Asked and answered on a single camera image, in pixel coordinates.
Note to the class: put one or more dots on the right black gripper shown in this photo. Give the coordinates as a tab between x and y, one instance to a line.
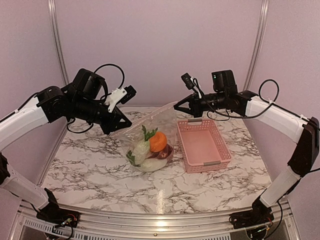
195	109

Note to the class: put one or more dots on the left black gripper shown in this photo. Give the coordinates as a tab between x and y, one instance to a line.
113	123

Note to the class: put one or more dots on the clear zip top bag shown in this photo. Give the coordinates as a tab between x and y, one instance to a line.
163	118

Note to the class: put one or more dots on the orange tangerine toy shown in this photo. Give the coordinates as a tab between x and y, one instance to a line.
158	142

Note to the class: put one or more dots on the pink perforated plastic basket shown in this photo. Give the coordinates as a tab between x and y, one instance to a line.
202	145

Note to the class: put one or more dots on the dark maroon eggplant toy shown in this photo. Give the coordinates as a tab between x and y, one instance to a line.
164	154

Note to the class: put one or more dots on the white radish with leaves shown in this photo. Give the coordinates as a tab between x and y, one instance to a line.
148	165

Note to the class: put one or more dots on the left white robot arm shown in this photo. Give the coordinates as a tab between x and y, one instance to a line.
45	107

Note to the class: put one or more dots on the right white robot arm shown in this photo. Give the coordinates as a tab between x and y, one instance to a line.
248	105

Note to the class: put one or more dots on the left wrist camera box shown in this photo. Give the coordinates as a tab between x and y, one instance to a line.
94	88

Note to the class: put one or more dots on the right aluminium frame post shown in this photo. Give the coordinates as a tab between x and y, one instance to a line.
258	43

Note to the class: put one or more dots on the aluminium frame post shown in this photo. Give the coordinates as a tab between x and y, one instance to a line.
57	40
258	43

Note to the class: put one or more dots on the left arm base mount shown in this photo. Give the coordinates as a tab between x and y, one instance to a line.
61	217

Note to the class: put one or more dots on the left aluminium frame post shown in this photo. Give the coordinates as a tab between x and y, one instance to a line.
57	40

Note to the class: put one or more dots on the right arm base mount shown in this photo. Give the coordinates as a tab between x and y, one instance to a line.
259	214

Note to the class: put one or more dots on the front aluminium rail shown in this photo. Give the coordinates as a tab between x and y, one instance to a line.
108	225

